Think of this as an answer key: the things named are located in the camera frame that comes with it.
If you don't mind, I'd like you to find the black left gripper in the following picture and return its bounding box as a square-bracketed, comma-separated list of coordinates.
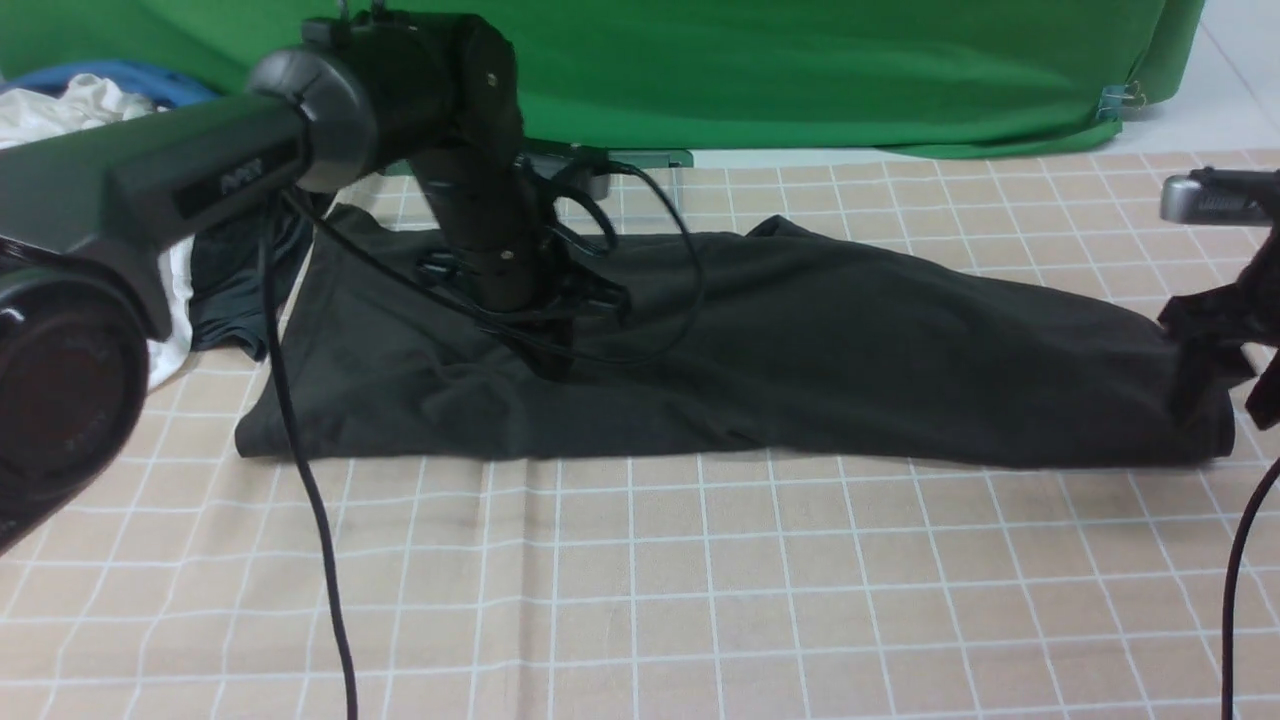
[410, 150, 631, 380]

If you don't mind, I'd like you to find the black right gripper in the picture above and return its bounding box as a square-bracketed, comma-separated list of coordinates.
[1158, 225, 1279, 430]

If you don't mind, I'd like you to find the dark gray long-sleeved shirt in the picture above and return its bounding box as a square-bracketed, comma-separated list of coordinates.
[282, 217, 1235, 469]

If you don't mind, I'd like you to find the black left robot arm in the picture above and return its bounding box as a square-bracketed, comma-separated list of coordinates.
[1, 1, 630, 550]

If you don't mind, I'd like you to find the dark teal crumpled shirt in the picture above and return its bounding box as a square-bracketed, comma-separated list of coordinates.
[188, 196, 314, 363]

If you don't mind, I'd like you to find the white crumpled shirt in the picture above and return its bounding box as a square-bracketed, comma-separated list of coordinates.
[1, 72, 195, 392]

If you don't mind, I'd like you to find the green metal base bar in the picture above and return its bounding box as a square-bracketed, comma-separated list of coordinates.
[380, 149, 694, 177]

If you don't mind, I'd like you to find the metal binder clip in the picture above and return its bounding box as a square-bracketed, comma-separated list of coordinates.
[1094, 81, 1148, 122]

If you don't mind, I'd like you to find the blue crumpled garment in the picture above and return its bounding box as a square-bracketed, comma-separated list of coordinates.
[1, 59, 220, 109]

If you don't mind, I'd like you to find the green backdrop cloth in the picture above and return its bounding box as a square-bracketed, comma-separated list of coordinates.
[0, 0, 1206, 161]

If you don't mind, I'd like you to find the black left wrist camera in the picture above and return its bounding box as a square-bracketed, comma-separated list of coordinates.
[522, 138, 612, 201]

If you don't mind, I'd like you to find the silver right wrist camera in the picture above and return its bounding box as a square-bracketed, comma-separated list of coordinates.
[1158, 167, 1279, 227]

